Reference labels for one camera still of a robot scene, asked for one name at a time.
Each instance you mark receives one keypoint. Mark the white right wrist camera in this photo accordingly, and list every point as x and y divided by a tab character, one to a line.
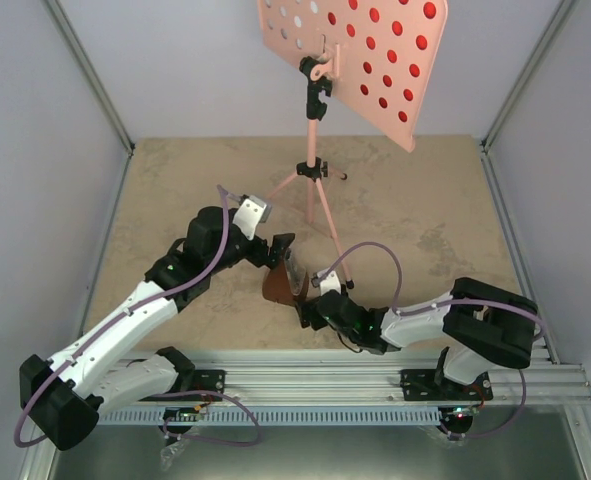
326	281

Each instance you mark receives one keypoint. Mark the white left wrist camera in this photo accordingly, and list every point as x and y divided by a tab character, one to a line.
252	212

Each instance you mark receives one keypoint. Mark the brown wooden metronome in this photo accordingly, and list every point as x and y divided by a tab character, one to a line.
275	287

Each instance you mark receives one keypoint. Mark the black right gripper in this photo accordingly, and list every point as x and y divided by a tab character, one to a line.
308	308

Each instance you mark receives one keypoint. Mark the aluminium right corner frame post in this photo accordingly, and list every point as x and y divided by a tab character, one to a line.
501	149

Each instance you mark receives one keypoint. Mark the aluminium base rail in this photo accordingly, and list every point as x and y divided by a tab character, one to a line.
340	377

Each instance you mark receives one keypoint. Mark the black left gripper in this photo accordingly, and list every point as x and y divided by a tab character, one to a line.
276	251

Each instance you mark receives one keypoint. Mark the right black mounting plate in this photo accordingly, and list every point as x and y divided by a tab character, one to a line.
421	385

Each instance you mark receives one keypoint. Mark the clear plastic bag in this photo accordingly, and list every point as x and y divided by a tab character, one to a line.
172	450

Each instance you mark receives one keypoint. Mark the black mounting plate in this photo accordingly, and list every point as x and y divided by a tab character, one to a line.
421	385
207	380

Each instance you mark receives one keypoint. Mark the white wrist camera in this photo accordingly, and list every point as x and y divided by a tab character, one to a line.
326	281
252	212

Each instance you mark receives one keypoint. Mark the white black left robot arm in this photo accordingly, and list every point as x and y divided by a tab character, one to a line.
65	394

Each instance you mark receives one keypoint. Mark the clear plastic metronome cover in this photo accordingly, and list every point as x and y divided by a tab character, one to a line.
297	274

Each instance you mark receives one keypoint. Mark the aluminium left corner frame post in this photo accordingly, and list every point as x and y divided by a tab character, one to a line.
80	56

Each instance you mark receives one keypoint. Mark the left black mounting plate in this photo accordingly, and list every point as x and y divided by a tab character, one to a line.
207	380

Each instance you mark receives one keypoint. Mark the aluminium corner frame post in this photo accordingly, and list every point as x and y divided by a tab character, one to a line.
80	56
501	149

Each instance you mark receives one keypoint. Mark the pink music stand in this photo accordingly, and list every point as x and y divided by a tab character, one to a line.
375	57

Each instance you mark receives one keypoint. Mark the grey slotted cable duct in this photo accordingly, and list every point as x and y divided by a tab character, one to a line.
217	415

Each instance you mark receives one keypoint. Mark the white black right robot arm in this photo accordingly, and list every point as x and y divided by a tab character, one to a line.
487	327

